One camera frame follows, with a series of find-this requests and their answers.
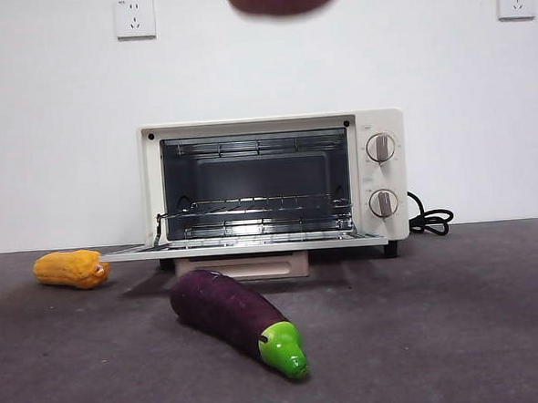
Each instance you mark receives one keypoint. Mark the round temperature knob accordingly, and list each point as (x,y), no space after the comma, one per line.
(381,147)

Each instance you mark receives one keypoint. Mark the round timer knob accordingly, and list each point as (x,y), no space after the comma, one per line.
(383,202)

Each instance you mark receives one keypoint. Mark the cream Toshiba toaster oven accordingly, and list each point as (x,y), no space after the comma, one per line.
(389,230)

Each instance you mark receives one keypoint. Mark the purple toy eggplant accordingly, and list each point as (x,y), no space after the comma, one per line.
(222,310)

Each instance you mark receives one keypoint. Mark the yellow toy corn cob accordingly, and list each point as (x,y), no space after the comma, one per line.
(66,268)

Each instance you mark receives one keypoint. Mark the white wall socket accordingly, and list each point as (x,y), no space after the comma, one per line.
(516,0)
(135,19)

